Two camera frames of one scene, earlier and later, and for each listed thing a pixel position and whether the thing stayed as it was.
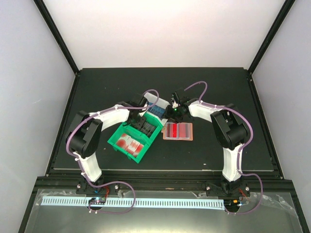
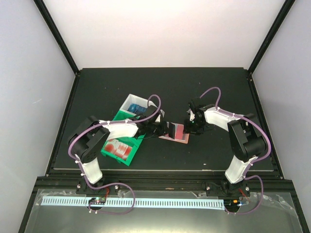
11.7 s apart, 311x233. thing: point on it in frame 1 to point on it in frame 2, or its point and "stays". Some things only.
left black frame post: [44, 11] stays
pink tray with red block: [181, 131] stays
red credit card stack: [130, 144] to [117, 148]
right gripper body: [176, 115] to [195, 127]
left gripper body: [137, 123] to [156, 131]
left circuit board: [98, 199] stays
